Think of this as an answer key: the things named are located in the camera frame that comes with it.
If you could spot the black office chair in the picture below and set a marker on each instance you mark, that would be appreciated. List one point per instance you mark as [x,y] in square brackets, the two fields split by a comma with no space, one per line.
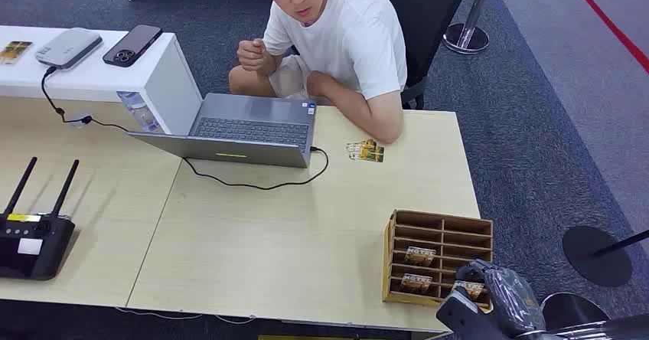
[416,13]

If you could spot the black round stanchion base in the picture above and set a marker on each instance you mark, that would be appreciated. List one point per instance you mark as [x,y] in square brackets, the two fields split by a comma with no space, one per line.
[573,310]

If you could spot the grey laptop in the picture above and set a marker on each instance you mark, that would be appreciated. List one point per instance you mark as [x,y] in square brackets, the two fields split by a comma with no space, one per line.
[253,129]

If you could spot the person's right hand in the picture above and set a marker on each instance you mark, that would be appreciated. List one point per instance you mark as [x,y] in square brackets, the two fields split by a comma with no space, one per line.
[256,56]

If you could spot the clear water bottle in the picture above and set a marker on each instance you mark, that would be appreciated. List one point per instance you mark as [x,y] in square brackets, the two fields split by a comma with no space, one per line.
[138,112]

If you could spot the wooden card holder rack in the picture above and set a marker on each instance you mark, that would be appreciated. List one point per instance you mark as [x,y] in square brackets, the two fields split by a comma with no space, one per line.
[431,223]

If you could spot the person's left forearm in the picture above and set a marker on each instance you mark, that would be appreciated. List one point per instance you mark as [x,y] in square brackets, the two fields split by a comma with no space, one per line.
[365,119]

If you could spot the person's right forearm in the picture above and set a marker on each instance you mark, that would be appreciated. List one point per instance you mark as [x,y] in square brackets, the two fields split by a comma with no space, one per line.
[276,63]

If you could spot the person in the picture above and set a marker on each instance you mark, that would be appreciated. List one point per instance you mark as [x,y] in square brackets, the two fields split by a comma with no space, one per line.
[350,38]

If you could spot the black router with antennas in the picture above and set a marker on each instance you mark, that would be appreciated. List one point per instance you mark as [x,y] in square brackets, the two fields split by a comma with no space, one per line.
[30,256]

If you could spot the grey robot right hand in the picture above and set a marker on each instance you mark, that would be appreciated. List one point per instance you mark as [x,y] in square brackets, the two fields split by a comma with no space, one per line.
[507,302]

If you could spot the grey flat device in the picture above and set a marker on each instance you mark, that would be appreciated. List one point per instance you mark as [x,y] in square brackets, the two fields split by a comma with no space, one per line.
[68,47]

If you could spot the steel stanchion post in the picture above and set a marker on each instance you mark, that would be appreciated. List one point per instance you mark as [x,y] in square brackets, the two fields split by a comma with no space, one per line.
[465,39]

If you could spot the person's left hand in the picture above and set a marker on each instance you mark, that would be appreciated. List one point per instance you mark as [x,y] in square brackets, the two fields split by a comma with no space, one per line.
[318,84]

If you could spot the black smartphone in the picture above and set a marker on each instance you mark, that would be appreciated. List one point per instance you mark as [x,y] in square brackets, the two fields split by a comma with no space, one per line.
[133,45]

